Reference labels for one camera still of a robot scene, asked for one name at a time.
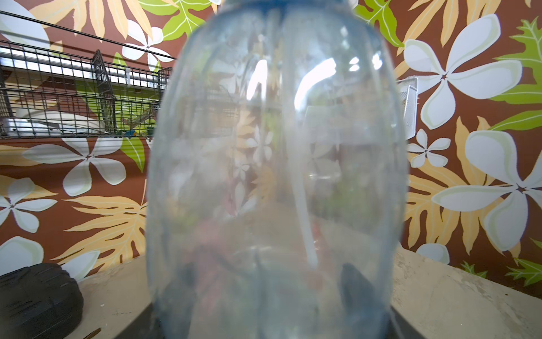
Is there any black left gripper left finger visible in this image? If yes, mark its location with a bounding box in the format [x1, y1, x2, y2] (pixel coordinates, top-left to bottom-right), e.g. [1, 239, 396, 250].
[115, 303, 163, 339]

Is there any clear blue spray bottle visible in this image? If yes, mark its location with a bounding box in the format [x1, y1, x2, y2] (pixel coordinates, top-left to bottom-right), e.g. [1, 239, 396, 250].
[145, 1, 408, 338]

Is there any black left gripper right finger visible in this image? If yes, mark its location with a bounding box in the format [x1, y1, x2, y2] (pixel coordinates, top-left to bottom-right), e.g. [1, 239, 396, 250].
[389, 307, 425, 339]

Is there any black yellow screwdriver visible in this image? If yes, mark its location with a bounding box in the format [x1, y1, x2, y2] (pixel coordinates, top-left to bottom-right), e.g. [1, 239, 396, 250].
[83, 328, 102, 339]

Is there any white mesh wall basket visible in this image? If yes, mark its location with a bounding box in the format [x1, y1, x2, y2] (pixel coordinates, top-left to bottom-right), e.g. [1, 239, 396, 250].
[397, 76, 419, 140]

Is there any black wire wall basket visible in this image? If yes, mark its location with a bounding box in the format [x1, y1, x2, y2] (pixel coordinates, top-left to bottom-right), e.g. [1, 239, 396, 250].
[1, 1, 172, 139]

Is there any black plastic tool case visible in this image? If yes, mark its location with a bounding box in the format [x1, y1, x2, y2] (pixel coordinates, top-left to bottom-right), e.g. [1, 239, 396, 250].
[1, 264, 84, 338]

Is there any white tape roll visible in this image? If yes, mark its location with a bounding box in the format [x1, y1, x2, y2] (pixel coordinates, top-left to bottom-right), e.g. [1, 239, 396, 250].
[1, 109, 108, 137]

